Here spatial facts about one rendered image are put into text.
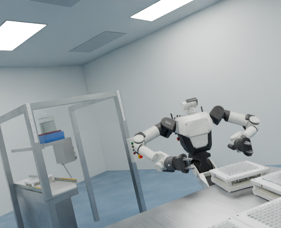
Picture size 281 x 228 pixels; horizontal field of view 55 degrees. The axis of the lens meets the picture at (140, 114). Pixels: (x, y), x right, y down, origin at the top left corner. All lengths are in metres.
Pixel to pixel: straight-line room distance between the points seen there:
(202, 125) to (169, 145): 3.80
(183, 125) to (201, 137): 0.17
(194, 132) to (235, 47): 3.09
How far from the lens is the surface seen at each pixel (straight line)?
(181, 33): 5.50
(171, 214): 1.38
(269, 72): 4.83
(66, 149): 2.65
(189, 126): 2.09
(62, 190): 2.67
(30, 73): 6.65
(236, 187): 1.53
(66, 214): 2.86
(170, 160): 1.78
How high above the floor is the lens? 1.37
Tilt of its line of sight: 1 degrees down
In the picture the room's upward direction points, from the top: 13 degrees counter-clockwise
